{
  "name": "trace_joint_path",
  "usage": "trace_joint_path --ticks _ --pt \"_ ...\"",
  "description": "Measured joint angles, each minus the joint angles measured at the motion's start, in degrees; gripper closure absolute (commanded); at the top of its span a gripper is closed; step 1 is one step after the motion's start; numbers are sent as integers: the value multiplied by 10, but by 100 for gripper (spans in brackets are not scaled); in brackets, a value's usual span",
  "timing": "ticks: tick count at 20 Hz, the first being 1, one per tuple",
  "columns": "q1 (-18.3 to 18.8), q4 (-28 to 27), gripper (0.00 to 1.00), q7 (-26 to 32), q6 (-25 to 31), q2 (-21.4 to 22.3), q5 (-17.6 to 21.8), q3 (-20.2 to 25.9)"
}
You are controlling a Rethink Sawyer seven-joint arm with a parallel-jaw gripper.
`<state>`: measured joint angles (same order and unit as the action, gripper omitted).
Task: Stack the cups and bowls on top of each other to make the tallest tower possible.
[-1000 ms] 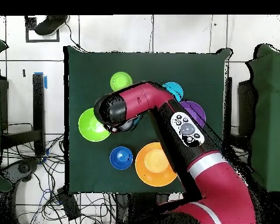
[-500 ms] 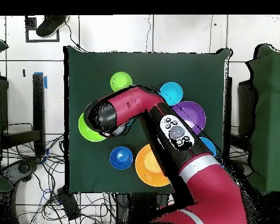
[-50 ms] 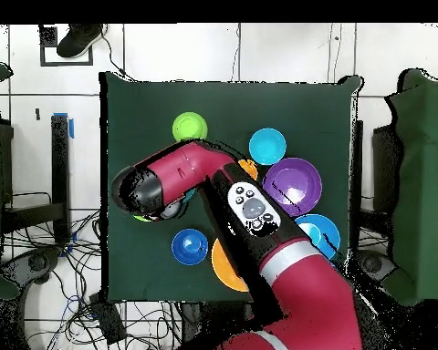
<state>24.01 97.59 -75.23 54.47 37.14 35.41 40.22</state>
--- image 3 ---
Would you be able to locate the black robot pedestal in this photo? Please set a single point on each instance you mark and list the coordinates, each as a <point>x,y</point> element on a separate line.
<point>219,321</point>

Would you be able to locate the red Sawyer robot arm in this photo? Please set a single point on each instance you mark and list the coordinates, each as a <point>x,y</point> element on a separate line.
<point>306,291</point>

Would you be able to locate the dark green tablecloth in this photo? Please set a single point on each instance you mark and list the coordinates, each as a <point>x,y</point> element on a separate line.
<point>149,102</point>

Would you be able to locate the dark grey seat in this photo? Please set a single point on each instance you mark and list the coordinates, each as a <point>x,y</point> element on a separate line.
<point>372,264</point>

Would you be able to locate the orange cup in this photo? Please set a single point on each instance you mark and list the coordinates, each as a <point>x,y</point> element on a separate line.
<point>250,167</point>

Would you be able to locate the person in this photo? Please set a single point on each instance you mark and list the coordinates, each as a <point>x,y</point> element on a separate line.
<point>78,40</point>

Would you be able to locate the purple bowl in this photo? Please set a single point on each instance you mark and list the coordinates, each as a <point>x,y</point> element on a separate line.
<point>295,175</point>

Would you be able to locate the small dark blue bowl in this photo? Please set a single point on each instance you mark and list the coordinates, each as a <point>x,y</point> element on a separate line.
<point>189,251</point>

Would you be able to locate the large orange bowl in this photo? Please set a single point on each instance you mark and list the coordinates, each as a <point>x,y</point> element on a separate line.
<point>222,269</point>

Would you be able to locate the small green bowl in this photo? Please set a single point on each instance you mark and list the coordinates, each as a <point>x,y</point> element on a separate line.
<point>189,125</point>

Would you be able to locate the large blue bowl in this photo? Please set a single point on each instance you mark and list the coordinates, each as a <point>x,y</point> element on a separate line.
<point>325,226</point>

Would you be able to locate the black power strip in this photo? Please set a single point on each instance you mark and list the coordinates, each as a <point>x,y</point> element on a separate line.
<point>107,319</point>

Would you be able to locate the small light blue bowl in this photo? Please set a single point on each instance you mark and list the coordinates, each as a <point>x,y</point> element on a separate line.
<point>267,146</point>

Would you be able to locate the large green bowl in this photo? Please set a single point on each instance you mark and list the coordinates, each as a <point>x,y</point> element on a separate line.
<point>140,218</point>

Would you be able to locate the black metal stand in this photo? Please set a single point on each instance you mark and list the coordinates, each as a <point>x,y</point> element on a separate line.
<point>60,175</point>

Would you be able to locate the black square floor frame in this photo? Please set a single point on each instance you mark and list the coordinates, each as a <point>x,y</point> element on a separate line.
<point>65,63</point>

